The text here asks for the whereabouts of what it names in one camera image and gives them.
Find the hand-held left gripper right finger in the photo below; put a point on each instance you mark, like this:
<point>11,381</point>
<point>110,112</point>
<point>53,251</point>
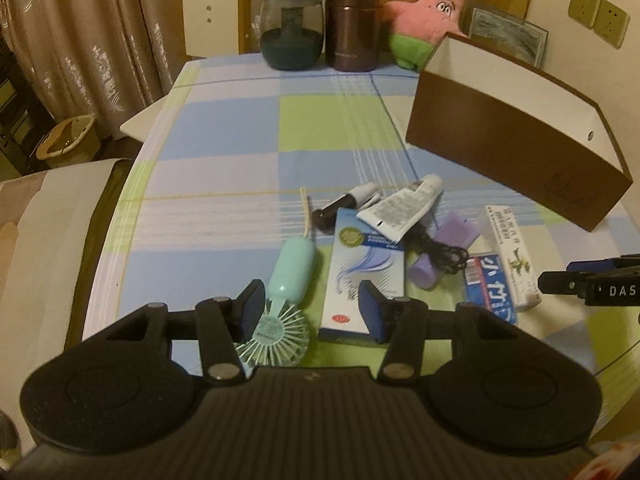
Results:
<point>372,316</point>

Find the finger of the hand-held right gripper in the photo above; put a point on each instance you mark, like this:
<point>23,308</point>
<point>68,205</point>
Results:
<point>595,264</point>
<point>562,282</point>

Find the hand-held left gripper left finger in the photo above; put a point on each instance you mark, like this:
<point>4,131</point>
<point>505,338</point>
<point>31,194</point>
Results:
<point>251,310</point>

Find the blue and white carton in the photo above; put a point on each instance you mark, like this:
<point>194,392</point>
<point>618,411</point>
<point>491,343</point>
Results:
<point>350,270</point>

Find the white and green carton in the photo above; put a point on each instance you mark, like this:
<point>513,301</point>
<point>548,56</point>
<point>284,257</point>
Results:
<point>515,255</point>

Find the mint handheld fan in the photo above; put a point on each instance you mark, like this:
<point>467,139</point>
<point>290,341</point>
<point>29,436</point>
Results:
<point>292,270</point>

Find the blue pack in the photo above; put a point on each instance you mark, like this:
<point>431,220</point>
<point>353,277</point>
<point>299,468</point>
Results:
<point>487,285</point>

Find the black and white spray bottle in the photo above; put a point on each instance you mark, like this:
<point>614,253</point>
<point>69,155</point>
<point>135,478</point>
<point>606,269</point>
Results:
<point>330,215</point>

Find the brown box with white inside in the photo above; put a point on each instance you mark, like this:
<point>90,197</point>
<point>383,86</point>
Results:
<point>500,145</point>

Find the purple plastic case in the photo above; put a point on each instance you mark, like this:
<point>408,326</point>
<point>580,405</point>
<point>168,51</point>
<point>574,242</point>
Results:
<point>425,270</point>

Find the white squeeze tube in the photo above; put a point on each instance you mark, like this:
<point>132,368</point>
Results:
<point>400,207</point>

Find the beige bedding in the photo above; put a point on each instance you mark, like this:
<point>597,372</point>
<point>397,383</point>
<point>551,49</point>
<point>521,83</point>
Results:
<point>45,260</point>

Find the wicker basket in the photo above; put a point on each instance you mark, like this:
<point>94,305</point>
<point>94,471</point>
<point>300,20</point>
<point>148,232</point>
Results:
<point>70,142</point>

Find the dark green glass jar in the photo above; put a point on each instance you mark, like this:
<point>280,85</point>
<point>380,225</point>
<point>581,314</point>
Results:
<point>290,30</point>

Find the brown metal canister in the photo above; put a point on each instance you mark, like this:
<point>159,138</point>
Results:
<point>352,25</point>

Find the pink star plush toy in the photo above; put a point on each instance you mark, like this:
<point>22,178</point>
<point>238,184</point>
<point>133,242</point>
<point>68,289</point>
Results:
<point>425,20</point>

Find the white wooden chair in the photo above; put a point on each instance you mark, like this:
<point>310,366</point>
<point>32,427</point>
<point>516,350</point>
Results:
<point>215,15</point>

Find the dark wooden shelf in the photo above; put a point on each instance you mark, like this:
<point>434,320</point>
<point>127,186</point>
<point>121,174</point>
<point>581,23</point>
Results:
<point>17,110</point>

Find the beige patterned curtain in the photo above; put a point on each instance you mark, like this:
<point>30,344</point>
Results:
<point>90,35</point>

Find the gold wall socket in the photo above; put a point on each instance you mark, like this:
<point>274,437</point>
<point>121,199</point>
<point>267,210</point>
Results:
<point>611,24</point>
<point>583,6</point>

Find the glass picture frame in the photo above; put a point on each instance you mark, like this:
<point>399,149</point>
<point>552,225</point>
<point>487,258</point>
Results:
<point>510,35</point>

